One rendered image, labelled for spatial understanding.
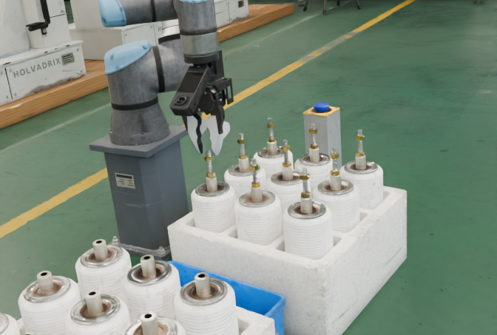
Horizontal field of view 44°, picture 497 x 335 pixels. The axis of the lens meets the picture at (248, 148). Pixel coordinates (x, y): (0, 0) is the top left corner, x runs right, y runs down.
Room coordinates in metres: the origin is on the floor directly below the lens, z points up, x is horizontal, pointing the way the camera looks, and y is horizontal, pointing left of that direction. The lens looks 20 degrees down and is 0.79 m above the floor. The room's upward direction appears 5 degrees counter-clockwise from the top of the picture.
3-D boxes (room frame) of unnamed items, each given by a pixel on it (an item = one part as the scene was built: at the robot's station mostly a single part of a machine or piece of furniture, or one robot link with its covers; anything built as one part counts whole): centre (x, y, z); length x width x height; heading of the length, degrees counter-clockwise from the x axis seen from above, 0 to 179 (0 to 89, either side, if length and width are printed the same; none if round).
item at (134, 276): (0.91, 0.18, 0.25); 0.08 x 0.08 x 0.01
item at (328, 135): (1.53, -0.20, 0.16); 0.07 x 0.07 x 0.31; 53
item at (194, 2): (1.25, 0.08, 0.64); 0.09 x 0.08 x 0.11; 12
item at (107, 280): (0.98, 0.28, 0.16); 0.10 x 0.10 x 0.18
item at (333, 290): (1.25, -0.08, 0.09); 0.39 x 0.39 x 0.18; 53
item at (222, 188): (1.23, 0.09, 0.25); 0.08 x 0.08 x 0.01
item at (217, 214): (1.23, 0.09, 0.16); 0.10 x 0.10 x 0.18
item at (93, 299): (0.82, 0.26, 0.26); 0.02 x 0.02 x 0.03
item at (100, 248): (0.98, 0.28, 0.26); 0.02 x 0.02 x 0.03
